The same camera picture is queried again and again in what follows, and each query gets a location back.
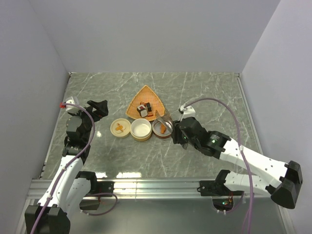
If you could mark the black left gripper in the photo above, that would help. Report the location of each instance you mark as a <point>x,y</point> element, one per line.
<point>102,110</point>

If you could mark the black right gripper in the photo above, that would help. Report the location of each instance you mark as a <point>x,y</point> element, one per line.
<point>176,131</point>

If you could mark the orange fried shrimp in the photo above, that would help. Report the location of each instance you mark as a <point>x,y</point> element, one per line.
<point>163,129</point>

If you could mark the metal tongs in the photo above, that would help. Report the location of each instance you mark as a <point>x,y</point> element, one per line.
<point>165,119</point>

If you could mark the sushi roll white centre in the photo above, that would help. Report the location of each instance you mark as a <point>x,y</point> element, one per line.
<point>143,113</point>

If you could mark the sushi roll red centre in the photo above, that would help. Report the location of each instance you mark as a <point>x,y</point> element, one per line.
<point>141,108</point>

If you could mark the sushi roll green centre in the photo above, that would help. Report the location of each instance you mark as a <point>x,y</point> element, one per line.
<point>148,106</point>

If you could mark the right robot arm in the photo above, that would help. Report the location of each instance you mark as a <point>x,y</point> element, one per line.
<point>281,180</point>

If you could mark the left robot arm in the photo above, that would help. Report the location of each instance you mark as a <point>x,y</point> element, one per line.
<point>51,214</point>

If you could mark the red bowl silver inside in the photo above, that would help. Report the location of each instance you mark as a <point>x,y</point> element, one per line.
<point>156,129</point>

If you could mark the woven bamboo tray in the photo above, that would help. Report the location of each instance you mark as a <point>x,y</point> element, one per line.
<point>145,94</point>

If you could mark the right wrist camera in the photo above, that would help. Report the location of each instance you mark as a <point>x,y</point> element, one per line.
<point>186,111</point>

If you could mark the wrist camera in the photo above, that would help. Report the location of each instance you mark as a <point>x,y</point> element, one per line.
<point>72,103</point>
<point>186,111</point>

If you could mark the cream lid with orange handle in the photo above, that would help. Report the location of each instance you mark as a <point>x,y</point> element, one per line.
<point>120,128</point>

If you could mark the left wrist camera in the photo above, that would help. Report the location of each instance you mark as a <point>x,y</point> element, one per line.
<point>72,103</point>

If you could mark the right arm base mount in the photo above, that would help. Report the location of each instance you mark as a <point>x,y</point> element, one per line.
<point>223,199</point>

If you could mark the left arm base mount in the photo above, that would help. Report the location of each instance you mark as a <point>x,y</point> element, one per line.
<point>90,202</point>

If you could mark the aluminium front rail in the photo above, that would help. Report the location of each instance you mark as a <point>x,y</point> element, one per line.
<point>164,188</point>

